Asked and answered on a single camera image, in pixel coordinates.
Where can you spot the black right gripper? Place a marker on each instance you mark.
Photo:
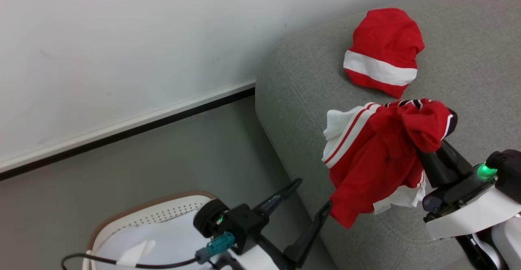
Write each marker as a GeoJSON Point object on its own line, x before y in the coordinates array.
{"type": "Point", "coordinates": [460, 192]}

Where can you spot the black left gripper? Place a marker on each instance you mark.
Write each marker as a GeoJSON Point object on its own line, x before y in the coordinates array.
{"type": "Point", "coordinates": [244, 227]}

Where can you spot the red jersey white black trim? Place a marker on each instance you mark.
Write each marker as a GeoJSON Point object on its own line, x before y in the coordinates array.
{"type": "Point", "coordinates": [366, 160]}

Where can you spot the red cloth white stripe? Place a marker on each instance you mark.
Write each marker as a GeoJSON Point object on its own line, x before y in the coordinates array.
{"type": "Point", "coordinates": [386, 34]}

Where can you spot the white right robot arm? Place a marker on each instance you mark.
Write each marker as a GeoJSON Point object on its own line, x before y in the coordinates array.
{"type": "Point", "coordinates": [472, 217]}

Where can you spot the white laundry basket brown rim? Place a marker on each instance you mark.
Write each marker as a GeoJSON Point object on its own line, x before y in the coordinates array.
{"type": "Point", "coordinates": [163, 211]}

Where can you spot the grey fabric sofa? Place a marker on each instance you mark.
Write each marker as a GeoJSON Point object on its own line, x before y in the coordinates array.
{"type": "Point", "coordinates": [305, 78]}

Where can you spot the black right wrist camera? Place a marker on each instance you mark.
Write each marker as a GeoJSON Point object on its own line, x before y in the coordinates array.
{"type": "Point", "coordinates": [508, 176]}

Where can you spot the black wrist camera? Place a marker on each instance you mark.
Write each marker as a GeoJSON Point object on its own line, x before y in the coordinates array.
{"type": "Point", "coordinates": [508, 176]}
{"type": "Point", "coordinates": [208, 218]}

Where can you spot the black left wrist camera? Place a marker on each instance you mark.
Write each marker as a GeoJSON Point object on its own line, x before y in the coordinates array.
{"type": "Point", "coordinates": [208, 218]}

